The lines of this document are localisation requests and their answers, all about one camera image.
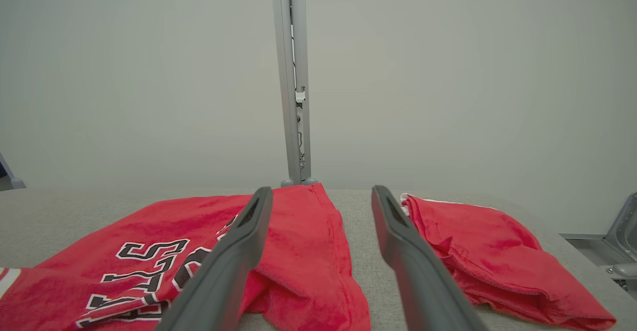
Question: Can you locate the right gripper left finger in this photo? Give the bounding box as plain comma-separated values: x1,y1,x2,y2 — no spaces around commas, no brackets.
155,187,273,331

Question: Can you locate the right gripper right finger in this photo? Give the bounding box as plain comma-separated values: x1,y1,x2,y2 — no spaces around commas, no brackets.
372,185,491,331

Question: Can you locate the red shorts white trim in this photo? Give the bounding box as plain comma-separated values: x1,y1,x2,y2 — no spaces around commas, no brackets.
401,193,618,331

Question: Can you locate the red basketball jersey number 23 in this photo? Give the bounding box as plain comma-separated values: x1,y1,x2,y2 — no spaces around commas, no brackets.
0,183,372,331

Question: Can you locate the grey curved stand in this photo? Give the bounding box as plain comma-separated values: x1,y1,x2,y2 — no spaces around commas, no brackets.
0,152,26,191

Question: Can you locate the grey metal partition post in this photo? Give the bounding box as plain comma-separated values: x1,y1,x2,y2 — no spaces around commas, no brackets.
270,0,313,186

